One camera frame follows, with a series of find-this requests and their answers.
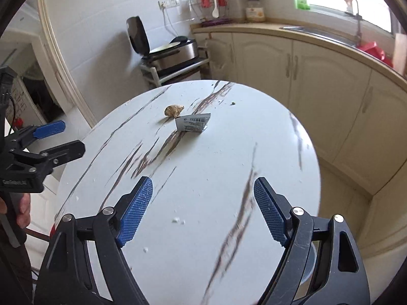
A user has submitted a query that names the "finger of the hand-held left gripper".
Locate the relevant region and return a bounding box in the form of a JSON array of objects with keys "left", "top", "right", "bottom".
[
  {"left": 6, "top": 121, "right": 66, "bottom": 150},
  {"left": 13, "top": 140, "right": 86, "bottom": 172}
]

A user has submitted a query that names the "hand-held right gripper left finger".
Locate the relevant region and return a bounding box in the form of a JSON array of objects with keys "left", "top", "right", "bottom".
[{"left": 33, "top": 176, "right": 154, "bottom": 305}]

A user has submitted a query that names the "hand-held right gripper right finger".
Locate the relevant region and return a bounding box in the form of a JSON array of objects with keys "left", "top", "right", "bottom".
[{"left": 253, "top": 177, "right": 371, "bottom": 305}]

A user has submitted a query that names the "blue plastic bin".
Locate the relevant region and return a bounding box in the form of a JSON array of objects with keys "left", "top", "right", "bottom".
[{"left": 297, "top": 240, "right": 318, "bottom": 288}]

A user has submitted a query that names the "torn printed paper scrap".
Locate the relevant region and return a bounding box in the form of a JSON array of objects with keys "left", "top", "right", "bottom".
[{"left": 176, "top": 113, "right": 212, "bottom": 133}]

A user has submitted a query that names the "brown paper ball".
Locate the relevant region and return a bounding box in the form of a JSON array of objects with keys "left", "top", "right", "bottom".
[{"left": 164, "top": 104, "right": 185, "bottom": 117}]

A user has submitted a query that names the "person's left hand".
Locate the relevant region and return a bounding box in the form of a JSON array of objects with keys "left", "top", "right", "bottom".
[{"left": 17, "top": 193, "right": 31, "bottom": 229}]

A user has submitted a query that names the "cream kitchen cabinet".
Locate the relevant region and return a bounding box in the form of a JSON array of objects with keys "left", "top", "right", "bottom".
[{"left": 191, "top": 22, "right": 407, "bottom": 261}]

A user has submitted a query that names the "steel sink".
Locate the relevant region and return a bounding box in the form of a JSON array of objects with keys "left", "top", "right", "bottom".
[{"left": 280, "top": 26, "right": 360, "bottom": 47}]

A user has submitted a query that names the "red basin in sink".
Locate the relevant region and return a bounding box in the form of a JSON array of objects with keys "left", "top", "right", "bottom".
[{"left": 356, "top": 41, "right": 395, "bottom": 67}]

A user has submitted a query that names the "large clear plastic jar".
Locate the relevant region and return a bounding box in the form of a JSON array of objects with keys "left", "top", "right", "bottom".
[{"left": 245, "top": 0, "right": 266, "bottom": 23}]

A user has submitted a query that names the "metal faucet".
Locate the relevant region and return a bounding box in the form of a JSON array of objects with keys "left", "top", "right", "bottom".
[{"left": 334, "top": 0, "right": 363, "bottom": 47}]

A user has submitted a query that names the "wooden cutting board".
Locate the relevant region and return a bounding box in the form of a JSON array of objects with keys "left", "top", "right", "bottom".
[{"left": 393, "top": 33, "right": 407, "bottom": 77}]

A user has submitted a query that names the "white power cord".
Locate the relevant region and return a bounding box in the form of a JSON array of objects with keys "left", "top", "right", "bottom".
[{"left": 164, "top": 8, "right": 179, "bottom": 37}]

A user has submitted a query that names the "wire cup rack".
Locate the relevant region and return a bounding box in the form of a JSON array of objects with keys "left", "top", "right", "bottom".
[{"left": 190, "top": 0, "right": 231, "bottom": 26}]

